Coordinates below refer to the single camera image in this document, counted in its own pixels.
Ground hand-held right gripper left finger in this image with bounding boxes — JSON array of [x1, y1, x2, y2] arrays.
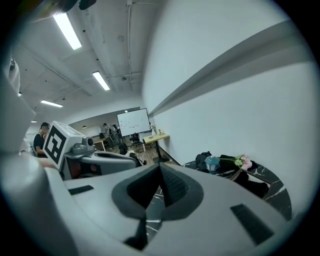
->
[[46, 162, 161, 256]]

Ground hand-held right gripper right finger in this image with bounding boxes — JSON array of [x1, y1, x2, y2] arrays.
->
[[147, 162, 298, 256]]

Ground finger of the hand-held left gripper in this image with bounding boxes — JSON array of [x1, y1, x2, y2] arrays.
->
[[82, 151, 144, 176]]

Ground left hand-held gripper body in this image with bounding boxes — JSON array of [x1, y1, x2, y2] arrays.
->
[[42, 120, 102, 181]]

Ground person's left forearm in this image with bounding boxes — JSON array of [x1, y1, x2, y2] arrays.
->
[[37, 157, 60, 169]]

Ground light wooden desk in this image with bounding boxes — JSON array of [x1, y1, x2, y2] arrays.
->
[[142, 133, 171, 153], [91, 136, 112, 152]]

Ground black office chair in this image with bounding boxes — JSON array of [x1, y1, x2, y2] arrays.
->
[[129, 133, 144, 149]]

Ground long ceiling light panel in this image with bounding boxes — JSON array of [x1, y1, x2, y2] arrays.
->
[[92, 71, 111, 92], [40, 99, 64, 109], [52, 12, 83, 51]]

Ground white whiteboard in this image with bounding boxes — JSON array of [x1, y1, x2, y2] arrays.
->
[[116, 107, 150, 138]]

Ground black cloth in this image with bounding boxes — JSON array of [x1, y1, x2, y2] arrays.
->
[[217, 159, 272, 200]]

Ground teal lantern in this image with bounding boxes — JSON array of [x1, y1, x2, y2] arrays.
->
[[204, 155, 221, 175]]

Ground black bag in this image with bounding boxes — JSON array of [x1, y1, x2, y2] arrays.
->
[[194, 151, 222, 174]]

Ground pink flower bouquet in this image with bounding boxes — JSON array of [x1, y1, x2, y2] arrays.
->
[[219, 153, 253, 172]]

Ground white ceiling pipe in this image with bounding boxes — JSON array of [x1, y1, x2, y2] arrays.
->
[[125, 0, 135, 85]]

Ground gray gripper camera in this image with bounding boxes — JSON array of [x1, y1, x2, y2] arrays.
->
[[71, 136, 97, 155]]

